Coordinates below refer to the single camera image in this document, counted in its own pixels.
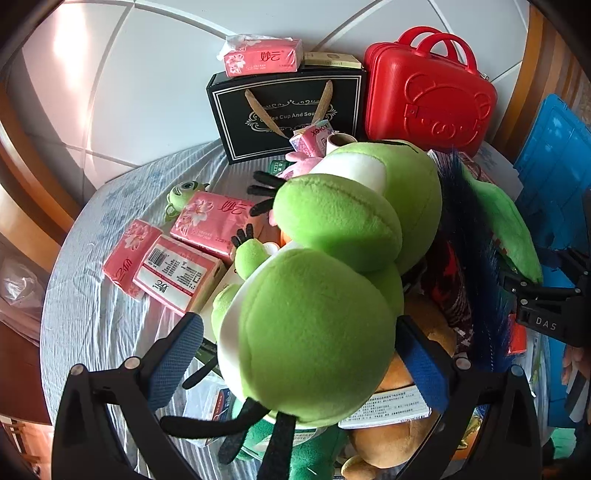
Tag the clear plastic bag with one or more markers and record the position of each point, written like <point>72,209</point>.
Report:
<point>18,295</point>

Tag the blue feather duster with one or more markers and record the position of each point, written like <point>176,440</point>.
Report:
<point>480,295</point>

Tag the blue white medicine box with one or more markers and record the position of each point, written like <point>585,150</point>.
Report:
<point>212,406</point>

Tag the flat gold box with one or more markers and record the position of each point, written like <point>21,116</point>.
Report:
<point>332,60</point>

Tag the small pink pad pack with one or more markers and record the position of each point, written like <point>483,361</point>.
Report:
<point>309,138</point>

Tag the pink tissue pack barcode side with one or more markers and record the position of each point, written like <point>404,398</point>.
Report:
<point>178,272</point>

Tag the orange red snack pack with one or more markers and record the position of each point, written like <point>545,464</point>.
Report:
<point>517,337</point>

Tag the white barcode medicine box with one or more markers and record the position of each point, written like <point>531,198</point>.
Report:
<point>392,406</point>

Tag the brown teddy bear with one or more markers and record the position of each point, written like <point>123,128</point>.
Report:
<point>401,447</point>

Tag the blue plastic crate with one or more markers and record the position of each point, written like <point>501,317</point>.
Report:
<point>554,152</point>

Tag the black gift box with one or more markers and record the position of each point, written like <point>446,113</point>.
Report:
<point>277,110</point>

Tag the small green monster toy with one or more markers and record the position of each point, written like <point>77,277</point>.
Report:
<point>187,194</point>

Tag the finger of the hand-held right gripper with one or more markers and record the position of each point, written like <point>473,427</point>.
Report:
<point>545,294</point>
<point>579,270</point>

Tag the pink floral tissue pack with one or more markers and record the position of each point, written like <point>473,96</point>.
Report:
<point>131,258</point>
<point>210,224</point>

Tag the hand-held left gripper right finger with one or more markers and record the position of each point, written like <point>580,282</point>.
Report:
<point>427,374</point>

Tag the pink plush toy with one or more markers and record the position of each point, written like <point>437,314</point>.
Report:
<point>300,166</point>

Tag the dark patterned cloth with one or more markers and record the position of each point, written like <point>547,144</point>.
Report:
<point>450,286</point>

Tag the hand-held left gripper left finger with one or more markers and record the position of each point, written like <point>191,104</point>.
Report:
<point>178,364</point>

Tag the opened pink tissue pack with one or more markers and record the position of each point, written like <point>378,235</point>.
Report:
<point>263,57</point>

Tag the brown cardboard roll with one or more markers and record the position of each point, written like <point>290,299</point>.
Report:
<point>339,142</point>

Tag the green frog hat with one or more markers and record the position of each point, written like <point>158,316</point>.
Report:
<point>503,217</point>

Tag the red bear suitcase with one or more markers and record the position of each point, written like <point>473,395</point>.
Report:
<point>429,97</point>

